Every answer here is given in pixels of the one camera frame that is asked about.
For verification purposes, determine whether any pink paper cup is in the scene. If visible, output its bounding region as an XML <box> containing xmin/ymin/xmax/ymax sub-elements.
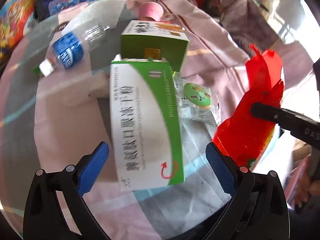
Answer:
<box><xmin>138</xmin><ymin>2</ymin><xmax>164</xmax><ymax>22</ymax></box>

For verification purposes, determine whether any colourful cartoon toy box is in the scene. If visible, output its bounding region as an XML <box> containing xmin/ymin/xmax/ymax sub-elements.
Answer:
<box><xmin>1</xmin><ymin>0</ymin><xmax>34</xmax><ymax>58</ymax></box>

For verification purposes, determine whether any person's right hand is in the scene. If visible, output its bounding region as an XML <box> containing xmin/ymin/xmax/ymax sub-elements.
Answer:
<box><xmin>295</xmin><ymin>174</ymin><xmax>320</xmax><ymax>208</ymax></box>

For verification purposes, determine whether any pink grey plaid cloth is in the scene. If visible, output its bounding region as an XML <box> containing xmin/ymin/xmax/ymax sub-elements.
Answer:
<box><xmin>1</xmin><ymin>0</ymin><xmax>249</xmax><ymax>239</ymax></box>

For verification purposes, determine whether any grey purple garment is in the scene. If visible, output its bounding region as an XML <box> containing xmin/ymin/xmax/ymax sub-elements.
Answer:
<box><xmin>219</xmin><ymin>0</ymin><xmax>279</xmax><ymax>56</ymax></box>

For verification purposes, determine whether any green snack wrapper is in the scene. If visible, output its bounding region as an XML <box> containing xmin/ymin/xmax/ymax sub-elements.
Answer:
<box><xmin>172</xmin><ymin>72</ymin><xmax>221</xmax><ymax>127</ymax></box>

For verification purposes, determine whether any clear plastic water bottle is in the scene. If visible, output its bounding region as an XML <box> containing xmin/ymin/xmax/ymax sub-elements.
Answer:
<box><xmin>34</xmin><ymin>24</ymin><xmax>110</xmax><ymax>77</ymax></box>

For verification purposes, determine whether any red plastic wrapper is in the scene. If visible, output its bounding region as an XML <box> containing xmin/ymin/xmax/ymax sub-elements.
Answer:
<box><xmin>213</xmin><ymin>44</ymin><xmax>285</xmax><ymax>167</ymax></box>

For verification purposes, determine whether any white green medicine box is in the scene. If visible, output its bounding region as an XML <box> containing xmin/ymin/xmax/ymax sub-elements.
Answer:
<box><xmin>110</xmin><ymin>55</ymin><xmax>185</xmax><ymax>191</ymax></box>

